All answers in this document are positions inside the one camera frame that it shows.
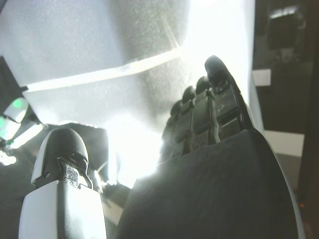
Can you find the white styrofoam block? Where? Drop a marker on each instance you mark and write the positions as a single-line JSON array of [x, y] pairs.
[[62, 37]]

